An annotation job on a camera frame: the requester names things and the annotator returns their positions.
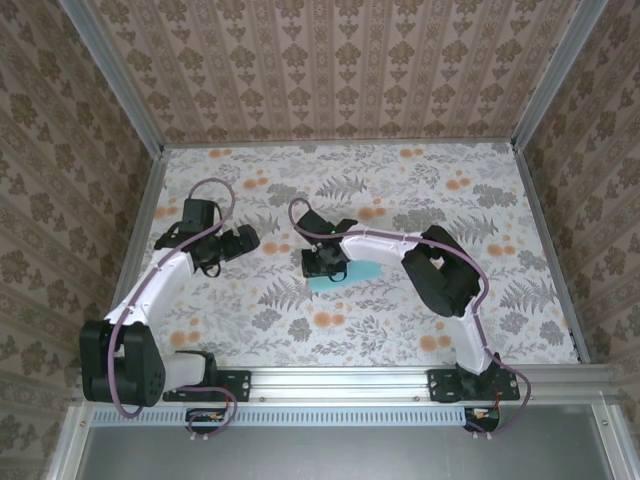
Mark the long aluminium base rail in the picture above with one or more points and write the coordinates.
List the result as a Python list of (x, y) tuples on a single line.
[(340, 382)]

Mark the grey metal panel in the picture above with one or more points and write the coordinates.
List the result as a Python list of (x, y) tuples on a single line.
[(325, 455)]

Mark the aluminium corner post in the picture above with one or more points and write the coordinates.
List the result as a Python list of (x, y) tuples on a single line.
[(555, 70), (112, 70)]

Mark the floral printed table cover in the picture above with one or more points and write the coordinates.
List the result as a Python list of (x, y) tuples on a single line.
[(350, 325)]

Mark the light blue cloth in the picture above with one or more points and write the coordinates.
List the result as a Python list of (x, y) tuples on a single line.
[(357, 272)]

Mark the aluminium table side rail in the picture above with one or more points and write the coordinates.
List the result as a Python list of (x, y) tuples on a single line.
[(550, 250), (137, 250)]

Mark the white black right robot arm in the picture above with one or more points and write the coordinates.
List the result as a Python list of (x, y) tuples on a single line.
[(370, 247)]

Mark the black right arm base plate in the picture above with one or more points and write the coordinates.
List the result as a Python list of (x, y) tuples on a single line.
[(442, 385)]

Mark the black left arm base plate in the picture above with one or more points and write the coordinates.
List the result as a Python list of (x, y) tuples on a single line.
[(235, 385)]

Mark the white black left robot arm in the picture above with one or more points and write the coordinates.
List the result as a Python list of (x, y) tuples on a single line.
[(160, 285)]

